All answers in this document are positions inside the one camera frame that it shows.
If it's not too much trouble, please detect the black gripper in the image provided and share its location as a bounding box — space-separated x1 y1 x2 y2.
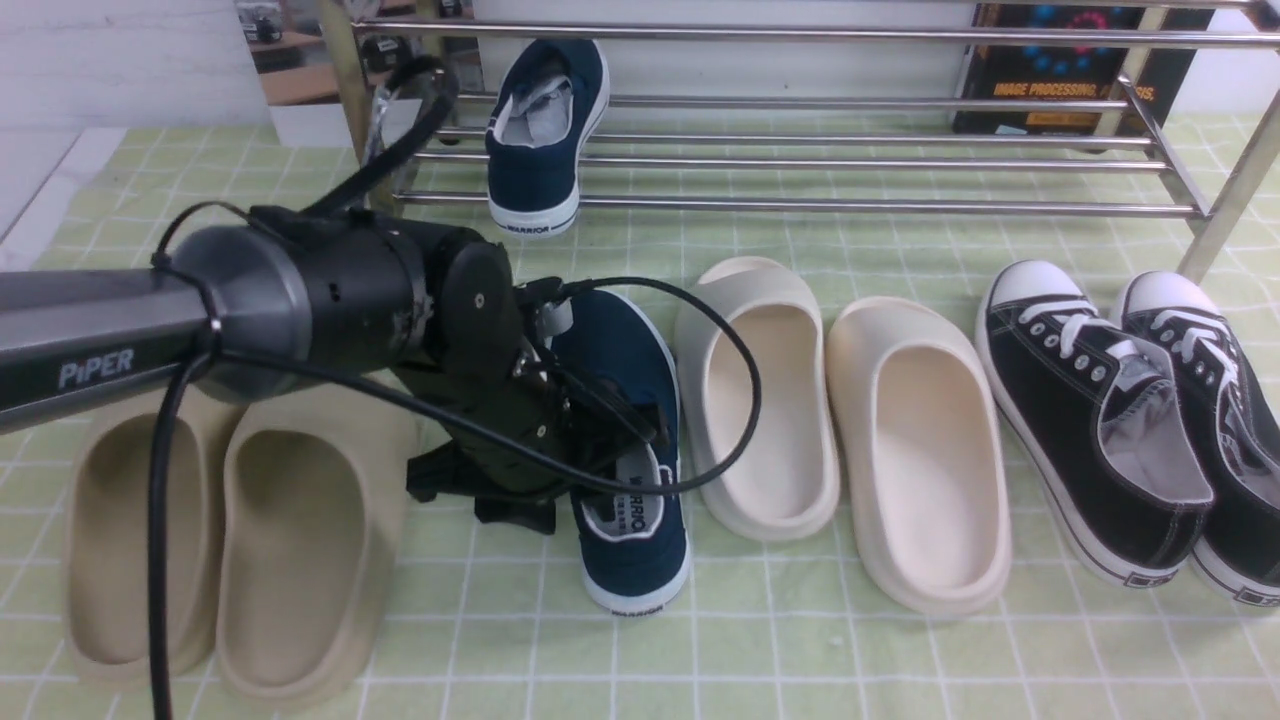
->
393 281 660 536

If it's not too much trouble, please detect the navy canvas shoe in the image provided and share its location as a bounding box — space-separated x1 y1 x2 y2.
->
550 290 691 618
485 38 611 240

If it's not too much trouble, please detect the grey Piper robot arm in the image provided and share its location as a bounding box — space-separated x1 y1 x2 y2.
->
1 206 677 534

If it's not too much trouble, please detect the steel shoe rack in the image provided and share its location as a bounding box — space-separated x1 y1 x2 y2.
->
317 1 1277 282

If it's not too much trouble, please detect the green checkered cloth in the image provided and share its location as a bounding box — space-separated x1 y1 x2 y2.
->
3 126 1277 719

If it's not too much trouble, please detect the tan right foam slipper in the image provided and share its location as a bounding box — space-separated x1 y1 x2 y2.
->
215 386 421 711

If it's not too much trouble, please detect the tan foam slipper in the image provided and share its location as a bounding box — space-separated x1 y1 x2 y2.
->
61 388 244 691
215 386 421 711

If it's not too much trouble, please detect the cream left foam slipper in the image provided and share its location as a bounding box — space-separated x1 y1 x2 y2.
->
675 256 840 542

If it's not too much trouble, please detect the cream foam slipper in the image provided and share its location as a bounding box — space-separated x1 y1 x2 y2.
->
675 256 840 542
826 296 1012 616

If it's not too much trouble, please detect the cream right foam slipper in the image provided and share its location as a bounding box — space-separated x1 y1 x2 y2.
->
826 296 1012 616

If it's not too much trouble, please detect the leaning mirror panel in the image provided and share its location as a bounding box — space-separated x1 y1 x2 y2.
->
234 1 485 149

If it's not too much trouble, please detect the tan left foam slipper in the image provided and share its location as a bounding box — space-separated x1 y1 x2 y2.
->
61 388 244 691

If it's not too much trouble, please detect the black left canvas sneaker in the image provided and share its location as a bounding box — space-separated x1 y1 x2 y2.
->
975 260 1215 588

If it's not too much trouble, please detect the black canvas sneaker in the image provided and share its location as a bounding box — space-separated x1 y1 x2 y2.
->
1112 272 1279 609
975 260 1215 588

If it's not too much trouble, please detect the black image processing book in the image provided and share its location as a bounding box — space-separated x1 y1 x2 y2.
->
950 3 1196 136

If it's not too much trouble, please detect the black right canvas sneaker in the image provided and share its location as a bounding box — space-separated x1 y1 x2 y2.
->
1112 272 1279 609

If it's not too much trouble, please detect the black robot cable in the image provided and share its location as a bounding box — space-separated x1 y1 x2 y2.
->
148 55 763 720

